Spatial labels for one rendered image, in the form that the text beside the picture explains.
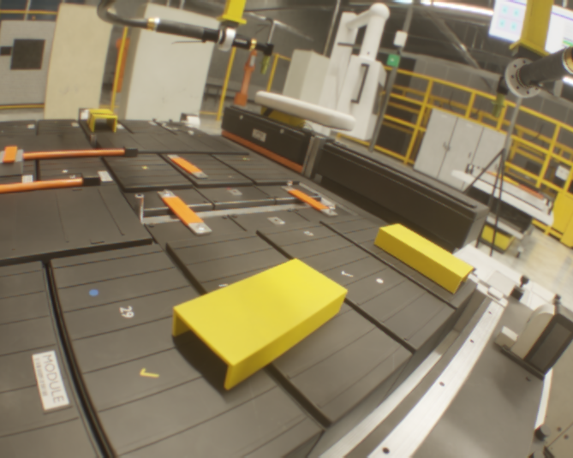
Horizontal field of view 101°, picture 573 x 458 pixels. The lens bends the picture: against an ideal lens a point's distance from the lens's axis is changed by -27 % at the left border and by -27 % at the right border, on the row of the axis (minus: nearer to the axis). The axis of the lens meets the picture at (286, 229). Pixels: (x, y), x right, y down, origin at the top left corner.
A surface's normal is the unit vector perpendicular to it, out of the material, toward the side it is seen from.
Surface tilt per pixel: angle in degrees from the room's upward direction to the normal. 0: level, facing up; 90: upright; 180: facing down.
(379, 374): 0
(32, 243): 0
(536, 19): 90
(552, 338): 90
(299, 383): 0
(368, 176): 90
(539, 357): 90
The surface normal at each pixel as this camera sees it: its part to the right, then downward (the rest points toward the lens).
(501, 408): 0.24, -0.89
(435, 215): -0.72, 0.11
